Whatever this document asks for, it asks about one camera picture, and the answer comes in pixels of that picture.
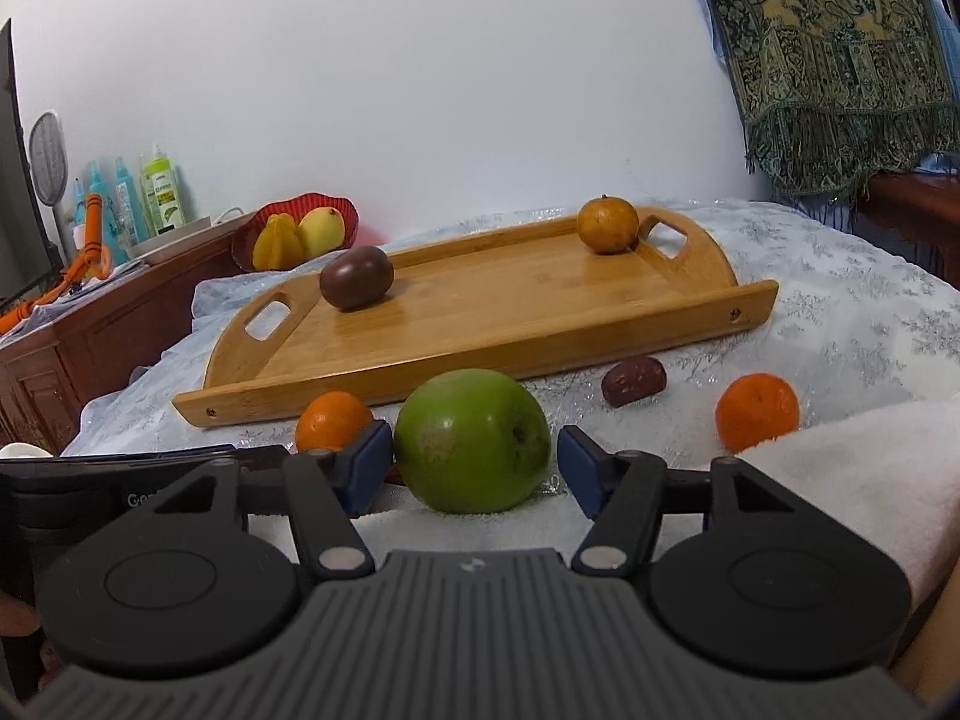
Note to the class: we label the dark purple passion fruit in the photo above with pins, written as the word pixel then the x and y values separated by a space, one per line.
pixel 357 277

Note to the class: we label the white electric fly swatter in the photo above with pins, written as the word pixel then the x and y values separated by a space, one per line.
pixel 49 157

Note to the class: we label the white towel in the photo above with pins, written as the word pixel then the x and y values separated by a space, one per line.
pixel 862 480

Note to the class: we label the black monitor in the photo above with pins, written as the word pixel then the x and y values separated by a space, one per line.
pixel 19 187

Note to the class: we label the brown wooden cabinet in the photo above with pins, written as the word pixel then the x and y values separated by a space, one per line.
pixel 90 345

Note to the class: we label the papers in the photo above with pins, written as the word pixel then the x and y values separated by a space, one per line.
pixel 105 281

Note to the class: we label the person's bare leg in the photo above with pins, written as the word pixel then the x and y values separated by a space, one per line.
pixel 926 652

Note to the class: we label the orange mandarin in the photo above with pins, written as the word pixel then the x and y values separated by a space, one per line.
pixel 330 420
pixel 757 412

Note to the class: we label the wooden bamboo tray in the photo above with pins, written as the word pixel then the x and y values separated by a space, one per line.
pixel 487 315

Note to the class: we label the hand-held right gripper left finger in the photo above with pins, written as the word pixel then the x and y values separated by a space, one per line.
pixel 367 465

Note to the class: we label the red fruit bowl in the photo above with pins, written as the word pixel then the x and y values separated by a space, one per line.
pixel 255 229

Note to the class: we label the green apple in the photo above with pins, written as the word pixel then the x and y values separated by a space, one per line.
pixel 469 442

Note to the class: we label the brownish orange tangerine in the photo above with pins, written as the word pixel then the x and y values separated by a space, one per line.
pixel 607 225

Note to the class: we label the dried red date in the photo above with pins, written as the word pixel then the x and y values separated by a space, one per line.
pixel 634 382

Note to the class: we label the green label spray bottle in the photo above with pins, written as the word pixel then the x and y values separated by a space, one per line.
pixel 163 199

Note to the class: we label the silver snowflake tablecloth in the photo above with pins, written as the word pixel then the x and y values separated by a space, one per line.
pixel 840 300

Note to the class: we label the dark brown wooden furniture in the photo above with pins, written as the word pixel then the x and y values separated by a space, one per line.
pixel 911 217

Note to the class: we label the green gold patterned shawl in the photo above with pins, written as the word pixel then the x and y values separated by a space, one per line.
pixel 817 45

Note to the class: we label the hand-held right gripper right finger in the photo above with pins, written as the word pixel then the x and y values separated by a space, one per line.
pixel 581 469

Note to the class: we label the yellow mango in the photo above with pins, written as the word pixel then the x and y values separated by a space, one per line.
pixel 322 231

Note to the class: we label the yellow starfruit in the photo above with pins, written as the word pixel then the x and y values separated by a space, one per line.
pixel 277 244

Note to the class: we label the small blue spray bottle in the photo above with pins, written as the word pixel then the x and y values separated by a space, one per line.
pixel 78 210

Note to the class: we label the white flat box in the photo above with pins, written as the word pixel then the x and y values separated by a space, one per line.
pixel 176 240

